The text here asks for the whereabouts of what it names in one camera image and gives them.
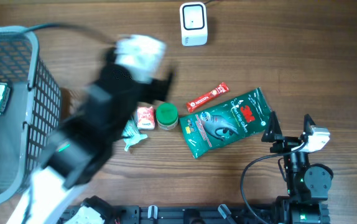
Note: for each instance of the grey plastic shopping basket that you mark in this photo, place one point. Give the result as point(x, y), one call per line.
point(32, 112)

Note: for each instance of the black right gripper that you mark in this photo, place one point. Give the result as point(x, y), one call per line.
point(285, 142)

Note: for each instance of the red white small packet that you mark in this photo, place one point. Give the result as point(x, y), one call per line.
point(145, 118)

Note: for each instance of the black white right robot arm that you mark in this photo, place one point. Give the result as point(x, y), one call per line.
point(307, 184)

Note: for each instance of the white barcode scanner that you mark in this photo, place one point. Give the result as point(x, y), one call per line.
point(193, 24)

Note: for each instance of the red Nescafe sachet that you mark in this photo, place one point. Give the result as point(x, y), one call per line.
point(201, 100)

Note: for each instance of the small green white box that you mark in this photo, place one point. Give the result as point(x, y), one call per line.
point(4, 96)

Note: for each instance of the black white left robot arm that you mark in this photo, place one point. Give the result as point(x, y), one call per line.
point(83, 143)

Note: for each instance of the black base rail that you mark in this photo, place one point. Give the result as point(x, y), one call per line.
point(135, 214)

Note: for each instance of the green 3M gloves packet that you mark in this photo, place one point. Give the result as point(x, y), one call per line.
point(225, 123)

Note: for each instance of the light green wipes packet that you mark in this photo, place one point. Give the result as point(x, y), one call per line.
point(131, 135)

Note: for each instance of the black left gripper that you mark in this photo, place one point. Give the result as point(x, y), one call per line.
point(158, 91)

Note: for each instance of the green lidded jar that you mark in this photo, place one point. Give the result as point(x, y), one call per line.
point(167, 116)

